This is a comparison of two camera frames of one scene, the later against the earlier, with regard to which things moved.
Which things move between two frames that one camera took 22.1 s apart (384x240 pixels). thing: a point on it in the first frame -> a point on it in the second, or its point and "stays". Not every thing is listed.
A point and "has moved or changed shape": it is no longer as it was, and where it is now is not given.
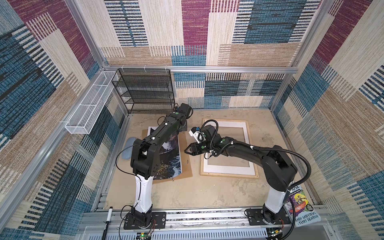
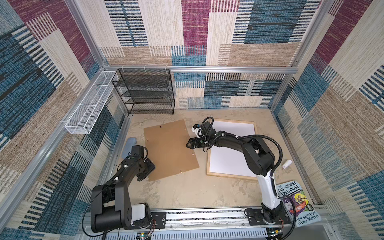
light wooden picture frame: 245,176 has moved or changed shape
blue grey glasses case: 127,154 stays
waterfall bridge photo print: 170,158 -> 231,161
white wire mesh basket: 82,120 stays
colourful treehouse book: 305,213 stays
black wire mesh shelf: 146,90 stays
